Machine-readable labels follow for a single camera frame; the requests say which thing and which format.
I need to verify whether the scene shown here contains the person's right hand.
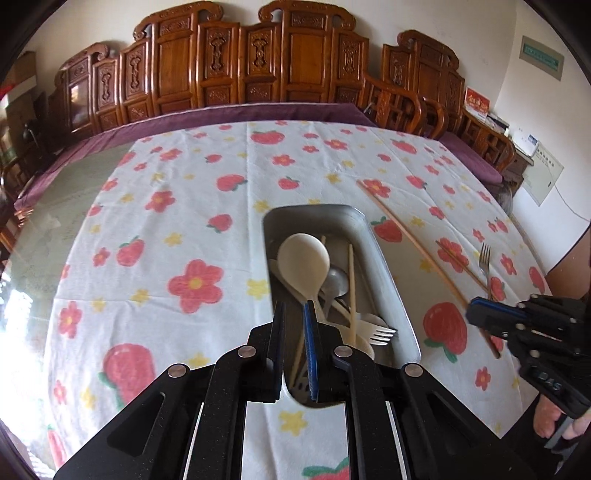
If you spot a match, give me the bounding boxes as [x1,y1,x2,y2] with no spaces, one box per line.
[532,396,591,442]

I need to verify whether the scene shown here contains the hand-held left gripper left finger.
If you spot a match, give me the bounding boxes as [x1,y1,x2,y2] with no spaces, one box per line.
[54,302,287,480]

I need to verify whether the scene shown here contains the metal tray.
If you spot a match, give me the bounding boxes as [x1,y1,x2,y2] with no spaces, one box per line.
[262,204,422,408]

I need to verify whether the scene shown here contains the carved wooden sofa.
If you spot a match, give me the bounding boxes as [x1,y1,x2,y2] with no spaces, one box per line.
[46,0,426,140]

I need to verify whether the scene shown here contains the brown wooden board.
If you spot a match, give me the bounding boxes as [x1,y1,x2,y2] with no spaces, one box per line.
[549,224,591,306]

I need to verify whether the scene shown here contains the large white spoon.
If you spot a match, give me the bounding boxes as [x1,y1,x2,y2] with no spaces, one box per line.
[276,233,331,389]

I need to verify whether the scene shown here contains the floral strawberry tablecloth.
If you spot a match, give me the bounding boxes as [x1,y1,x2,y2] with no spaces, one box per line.
[28,119,551,480]

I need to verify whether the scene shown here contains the dark wooden chair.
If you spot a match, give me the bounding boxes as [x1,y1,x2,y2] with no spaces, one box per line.
[0,154,43,251]

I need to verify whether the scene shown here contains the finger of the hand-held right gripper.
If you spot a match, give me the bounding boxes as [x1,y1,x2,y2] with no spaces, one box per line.
[468,297,533,324]
[465,309,516,343]

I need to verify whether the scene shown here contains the green framed wall panel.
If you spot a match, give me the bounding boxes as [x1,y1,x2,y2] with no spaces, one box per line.
[517,34,565,82]

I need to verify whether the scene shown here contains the grey wire fan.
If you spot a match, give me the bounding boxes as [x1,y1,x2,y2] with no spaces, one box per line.
[501,179,517,216]

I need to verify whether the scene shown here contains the wooden chopstick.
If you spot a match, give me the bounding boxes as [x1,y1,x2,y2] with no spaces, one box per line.
[290,235,328,385]
[356,179,502,360]
[435,239,500,304]
[347,244,358,345]

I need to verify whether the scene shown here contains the metal spoon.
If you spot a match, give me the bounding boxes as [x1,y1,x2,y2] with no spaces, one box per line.
[320,267,350,320]

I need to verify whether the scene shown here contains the metal fork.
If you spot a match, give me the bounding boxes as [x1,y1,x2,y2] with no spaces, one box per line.
[477,243,496,302]

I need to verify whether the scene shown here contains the white router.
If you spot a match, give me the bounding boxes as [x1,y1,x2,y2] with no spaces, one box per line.
[514,131,541,156]

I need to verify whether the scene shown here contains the purple armchair cushion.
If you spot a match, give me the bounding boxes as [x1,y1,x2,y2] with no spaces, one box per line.
[436,131,504,184]

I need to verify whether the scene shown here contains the white wall cable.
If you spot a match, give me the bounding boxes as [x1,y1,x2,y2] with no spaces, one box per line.
[553,184,591,223]

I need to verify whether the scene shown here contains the red desk calendar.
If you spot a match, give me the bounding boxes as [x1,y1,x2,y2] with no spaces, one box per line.
[462,86,489,122]

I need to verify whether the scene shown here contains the carved wooden armchair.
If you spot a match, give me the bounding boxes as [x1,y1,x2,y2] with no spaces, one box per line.
[381,30,517,172]

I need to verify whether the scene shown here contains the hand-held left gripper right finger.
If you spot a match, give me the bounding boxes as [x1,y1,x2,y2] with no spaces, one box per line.
[302,300,536,480]

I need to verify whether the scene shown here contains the white wall distribution box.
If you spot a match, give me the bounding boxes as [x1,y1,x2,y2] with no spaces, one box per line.
[526,140,565,209]

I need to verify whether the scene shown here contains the wooden side table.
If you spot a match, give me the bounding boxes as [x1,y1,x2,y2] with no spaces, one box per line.
[503,148,532,186]

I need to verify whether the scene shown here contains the white plastic fork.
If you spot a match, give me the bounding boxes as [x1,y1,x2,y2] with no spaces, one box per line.
[341,313,398,348]

